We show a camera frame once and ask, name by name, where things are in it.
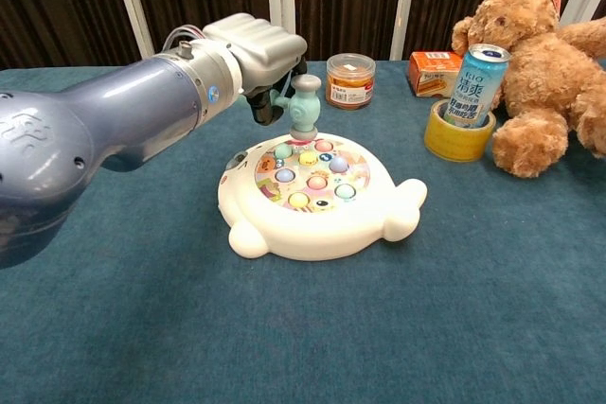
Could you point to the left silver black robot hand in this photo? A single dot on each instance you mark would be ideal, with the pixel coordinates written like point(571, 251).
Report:
point(265, 49)

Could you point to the mint green toy hammer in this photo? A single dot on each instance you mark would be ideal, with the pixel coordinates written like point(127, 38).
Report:
point(303, 110)

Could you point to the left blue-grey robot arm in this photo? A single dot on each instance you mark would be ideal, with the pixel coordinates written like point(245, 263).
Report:
point(94, 129)

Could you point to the white whack-a-mole toy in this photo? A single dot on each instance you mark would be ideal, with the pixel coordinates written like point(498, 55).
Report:
point(322, 229)

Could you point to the clear round snack jar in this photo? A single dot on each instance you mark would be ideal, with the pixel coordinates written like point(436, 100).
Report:
point(350, 82)

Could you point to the orange snack box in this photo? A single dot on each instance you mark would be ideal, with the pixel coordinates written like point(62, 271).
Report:
point(431, 75)

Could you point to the yellow tape roll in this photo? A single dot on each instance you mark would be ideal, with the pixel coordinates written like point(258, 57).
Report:
point(454, 144)

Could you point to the light blue drink can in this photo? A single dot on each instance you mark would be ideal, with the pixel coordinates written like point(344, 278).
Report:
point(475, 87)

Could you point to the brown teddy bear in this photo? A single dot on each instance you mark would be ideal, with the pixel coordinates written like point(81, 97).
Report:
point(544, 77)

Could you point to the blue velvet table cloth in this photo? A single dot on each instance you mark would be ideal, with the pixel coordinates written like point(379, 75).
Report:
point(331, 328)

